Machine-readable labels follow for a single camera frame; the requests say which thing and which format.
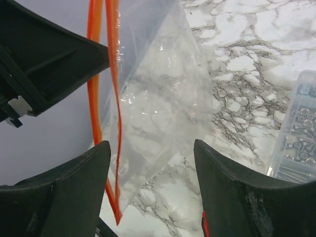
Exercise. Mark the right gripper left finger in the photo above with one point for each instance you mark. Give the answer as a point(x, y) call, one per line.
point(62, 202)

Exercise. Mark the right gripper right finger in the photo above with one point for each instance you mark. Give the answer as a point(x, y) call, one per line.
point(240, 202)

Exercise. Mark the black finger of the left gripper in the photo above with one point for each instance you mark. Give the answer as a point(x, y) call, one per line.
point(41, 63)

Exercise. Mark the clear zip top bag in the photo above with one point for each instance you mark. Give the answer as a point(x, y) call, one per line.
point(160, 94)

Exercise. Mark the clear plastic screw box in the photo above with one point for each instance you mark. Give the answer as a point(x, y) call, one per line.
point(294, 156)

